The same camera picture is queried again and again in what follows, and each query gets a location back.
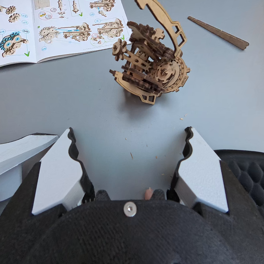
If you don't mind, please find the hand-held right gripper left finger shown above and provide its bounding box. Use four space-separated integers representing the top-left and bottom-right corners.
31 127 96 216

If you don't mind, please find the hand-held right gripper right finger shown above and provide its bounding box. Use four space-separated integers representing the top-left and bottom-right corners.
167 126 229 214

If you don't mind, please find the wooden mechanical model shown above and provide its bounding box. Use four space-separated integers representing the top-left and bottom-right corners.
109 0 191 104

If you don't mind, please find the black padded case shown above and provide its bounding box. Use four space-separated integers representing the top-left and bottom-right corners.
214 149 264 207

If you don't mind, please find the tapered wooden stick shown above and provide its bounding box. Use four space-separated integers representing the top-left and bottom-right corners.
187 16 249 50

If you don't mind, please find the open instruction booklet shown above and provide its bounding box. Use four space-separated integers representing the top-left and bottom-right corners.
0 0 132 68

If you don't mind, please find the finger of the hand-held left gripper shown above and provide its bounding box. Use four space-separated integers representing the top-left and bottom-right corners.
0 133 59 202

